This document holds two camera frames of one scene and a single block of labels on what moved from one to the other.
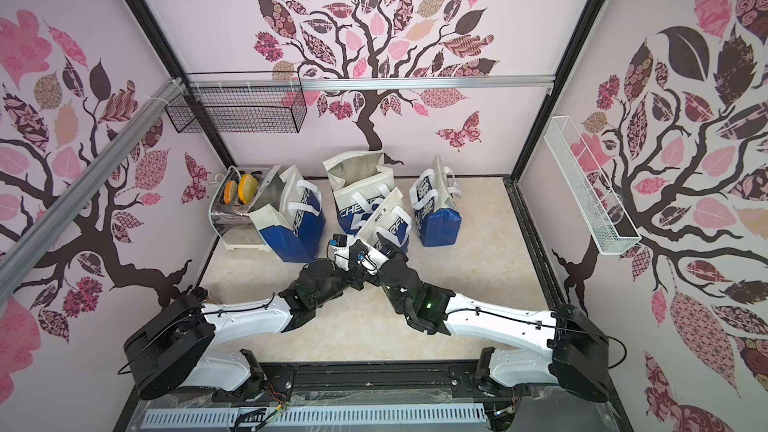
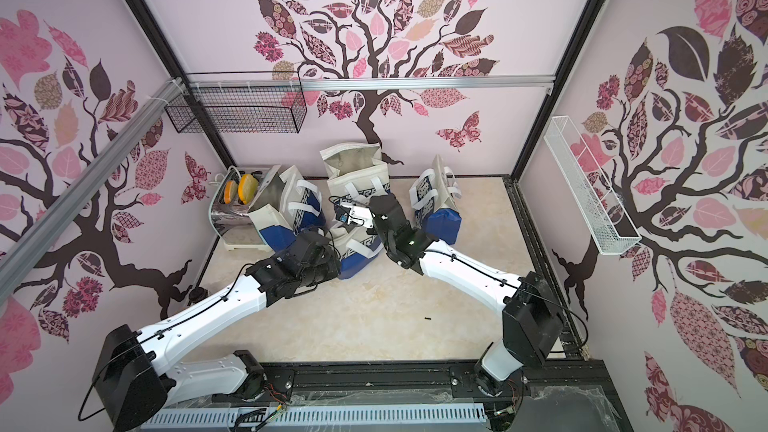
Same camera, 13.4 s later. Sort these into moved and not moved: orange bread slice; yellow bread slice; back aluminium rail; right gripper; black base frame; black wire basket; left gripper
Moved: left gripper; right gripper
Not moved: yellow bread slice; orange bread slice; back aluminium rail; black wire basket; black base frame
